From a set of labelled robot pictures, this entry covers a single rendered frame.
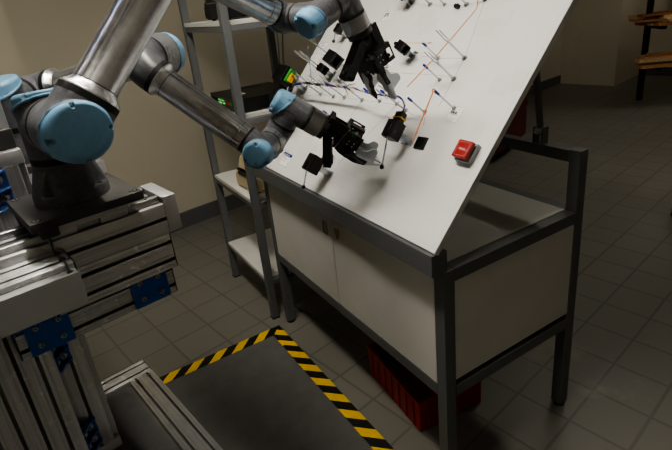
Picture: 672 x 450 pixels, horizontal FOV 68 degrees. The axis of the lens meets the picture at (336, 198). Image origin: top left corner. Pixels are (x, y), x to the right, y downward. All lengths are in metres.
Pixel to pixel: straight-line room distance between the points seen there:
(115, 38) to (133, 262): 0.50
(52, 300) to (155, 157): 2.78
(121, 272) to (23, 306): 0.25
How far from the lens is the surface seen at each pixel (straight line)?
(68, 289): 1.09
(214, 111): 1.33
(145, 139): 3.76
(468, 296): 1.49
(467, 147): 1.36
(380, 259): 1.61
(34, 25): 3.55
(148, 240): 1.25
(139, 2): 1.07
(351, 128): 1.44
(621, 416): 2.23
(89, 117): 1.00
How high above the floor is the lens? 1.50
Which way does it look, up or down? 22 degrees down
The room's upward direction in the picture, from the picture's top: 6 degrees counter-clockwise
